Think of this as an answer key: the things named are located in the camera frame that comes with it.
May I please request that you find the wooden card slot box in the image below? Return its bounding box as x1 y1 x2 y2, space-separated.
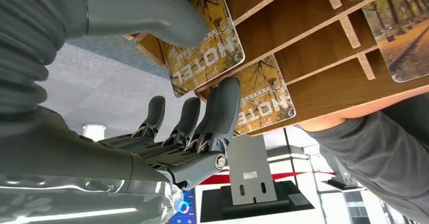
124 0 429 137

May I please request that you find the person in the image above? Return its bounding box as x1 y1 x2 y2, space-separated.
298 85 429 224

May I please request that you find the white round lamp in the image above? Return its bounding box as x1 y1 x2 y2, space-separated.
82 123 107 142

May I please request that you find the blue display screen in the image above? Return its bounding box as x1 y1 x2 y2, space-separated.
168 189 197 224

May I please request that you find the grey kiosk stand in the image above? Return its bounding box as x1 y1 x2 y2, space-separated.
200 133 316 224
320 145 367 194

